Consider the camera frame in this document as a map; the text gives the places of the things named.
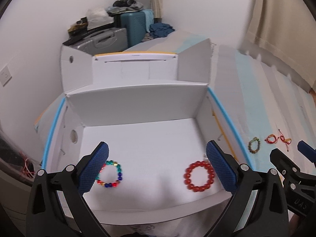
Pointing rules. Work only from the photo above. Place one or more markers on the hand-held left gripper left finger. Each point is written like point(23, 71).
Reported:
point(95, 167)

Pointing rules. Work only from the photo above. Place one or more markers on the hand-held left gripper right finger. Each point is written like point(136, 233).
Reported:
point(221, 167)

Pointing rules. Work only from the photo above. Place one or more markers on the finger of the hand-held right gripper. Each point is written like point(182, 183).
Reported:
point(307, 151)
point(284, 161)

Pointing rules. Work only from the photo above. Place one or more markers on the white cardboard box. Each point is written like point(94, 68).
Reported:
point(138, 103)

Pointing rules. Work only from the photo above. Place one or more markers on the striped bed sheet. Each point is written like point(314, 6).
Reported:
point(259, 91)

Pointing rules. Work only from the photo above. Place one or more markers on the dark plastic-wrapped object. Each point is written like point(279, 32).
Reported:
point(9, 153)

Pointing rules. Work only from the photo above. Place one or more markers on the grey suitcase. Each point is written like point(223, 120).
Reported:
point(106, 39)

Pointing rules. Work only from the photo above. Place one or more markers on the cream window curtain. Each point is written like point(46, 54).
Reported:
point(284, 17)

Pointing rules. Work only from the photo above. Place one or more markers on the black gold box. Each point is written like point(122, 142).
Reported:
point(79, 24)

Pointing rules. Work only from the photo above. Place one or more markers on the teal suitcase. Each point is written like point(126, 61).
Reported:
point(134, 27)

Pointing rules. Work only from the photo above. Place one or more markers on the blue clothes pile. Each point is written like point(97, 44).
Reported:
point(160, 29)

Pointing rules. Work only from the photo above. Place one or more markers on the white plastic bag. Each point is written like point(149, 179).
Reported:
point(98, 16)

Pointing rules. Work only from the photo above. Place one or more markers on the dark clothes pile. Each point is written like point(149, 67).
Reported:
point(126, 3)

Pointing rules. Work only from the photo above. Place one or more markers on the tied beige curtain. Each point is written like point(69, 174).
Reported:
point(157, 5)

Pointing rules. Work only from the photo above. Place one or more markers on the white wall socket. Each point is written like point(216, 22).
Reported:
point(5, 75)

